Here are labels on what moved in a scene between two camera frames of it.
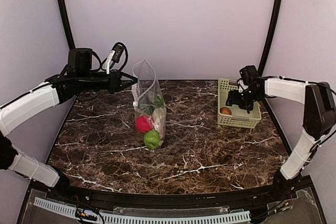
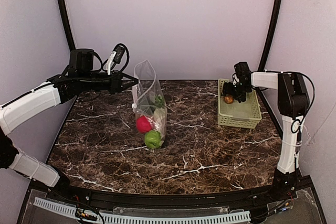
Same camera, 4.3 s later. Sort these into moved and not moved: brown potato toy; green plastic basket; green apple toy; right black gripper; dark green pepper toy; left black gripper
Moved: right black gripper; brown potato toy
Not moved: green apple toy; green plastic basket; dark green pepper toy; left black gripper
